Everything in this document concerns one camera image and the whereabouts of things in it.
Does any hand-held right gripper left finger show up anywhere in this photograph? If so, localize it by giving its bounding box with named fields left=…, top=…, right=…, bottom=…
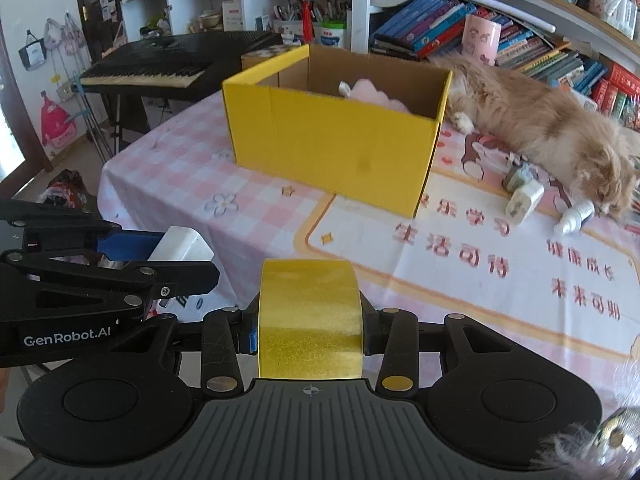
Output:
left=107, top=295, right=261, bottom=395

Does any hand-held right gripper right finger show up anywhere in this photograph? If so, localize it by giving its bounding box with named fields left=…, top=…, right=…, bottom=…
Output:
left=359, top=292, right=506, bottom=395

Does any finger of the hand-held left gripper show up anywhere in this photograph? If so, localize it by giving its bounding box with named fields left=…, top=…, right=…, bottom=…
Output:
left=0, top=250, right=221, bottom=328
left=0, top=199, right=167, bottom=263

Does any white charger plug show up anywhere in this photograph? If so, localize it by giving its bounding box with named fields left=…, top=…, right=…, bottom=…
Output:
left=504, top=180, right=546, bottom=226
left=146, top=226, right=213, bottom=262

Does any yellow tape roll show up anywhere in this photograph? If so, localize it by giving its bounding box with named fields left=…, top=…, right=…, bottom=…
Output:
left=257, top=258, right=364, bottom=379

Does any yellow cardboard box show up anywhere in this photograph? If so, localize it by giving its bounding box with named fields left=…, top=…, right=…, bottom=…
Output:
left=221, top=43, right=453, bottom=219

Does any small white bottle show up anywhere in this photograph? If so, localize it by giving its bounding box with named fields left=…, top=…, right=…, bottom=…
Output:
left=553, top=200, right=596, bottom=237

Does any pink plush toy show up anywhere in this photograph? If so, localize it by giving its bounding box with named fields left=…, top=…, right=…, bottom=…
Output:
left=337, top=77, right=416, bottom=115

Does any pink checkered desktop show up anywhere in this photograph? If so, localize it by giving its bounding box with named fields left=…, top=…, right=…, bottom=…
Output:
left=97, top=87, right=640, bottom=411

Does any red black bag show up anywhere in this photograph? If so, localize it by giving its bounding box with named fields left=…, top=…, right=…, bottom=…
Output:
left=42, top=170, right=98, bottom=211

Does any red backpack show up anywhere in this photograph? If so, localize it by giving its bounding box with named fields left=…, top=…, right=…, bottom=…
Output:
left=39, top=91, right=73, bottom=150

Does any black keyboard piano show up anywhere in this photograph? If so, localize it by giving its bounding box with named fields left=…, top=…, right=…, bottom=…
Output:
left=79, top=30, right=283, bottom=103

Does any dark tote bag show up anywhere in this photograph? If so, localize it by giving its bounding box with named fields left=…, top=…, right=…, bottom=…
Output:
left=19, top=30, right=48, bottom=72

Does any pink hanging bag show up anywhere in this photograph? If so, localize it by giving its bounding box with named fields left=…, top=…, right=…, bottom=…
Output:
left=45, top=14, right=87, bottom=56

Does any white box with red label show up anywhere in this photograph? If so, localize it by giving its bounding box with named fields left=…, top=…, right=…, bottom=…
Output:
left=221, top=0, right=244, bottom=32

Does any orange fluffy cat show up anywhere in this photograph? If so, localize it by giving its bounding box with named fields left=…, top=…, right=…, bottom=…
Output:
left=430, top=50, right=640, bottom=221

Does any pen holder cup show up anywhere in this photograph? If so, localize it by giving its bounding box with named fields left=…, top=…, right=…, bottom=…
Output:
left=272, top=5, right=301, bottom=36

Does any white green cup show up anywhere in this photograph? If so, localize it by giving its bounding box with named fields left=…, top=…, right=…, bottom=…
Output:
left=320, top=21, right=347, bottom=50

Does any pink mug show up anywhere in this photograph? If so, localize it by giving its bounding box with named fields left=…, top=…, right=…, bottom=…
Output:
left=461, top=14, right=502, bottom=67

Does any row of colourful books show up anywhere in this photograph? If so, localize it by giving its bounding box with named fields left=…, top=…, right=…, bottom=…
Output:
left=370, top=0, right=608, bottom=96

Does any white shelf unit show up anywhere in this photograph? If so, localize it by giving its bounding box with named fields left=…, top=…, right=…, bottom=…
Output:
left=120, top=0, right=640, bottom=91

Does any white light bar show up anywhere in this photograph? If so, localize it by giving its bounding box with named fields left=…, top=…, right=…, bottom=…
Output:
left=435, top=0, right=558, bottom=33

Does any thick red book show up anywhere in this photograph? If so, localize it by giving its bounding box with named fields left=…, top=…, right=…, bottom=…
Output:
left=590, top=62, right=640, bottom=111

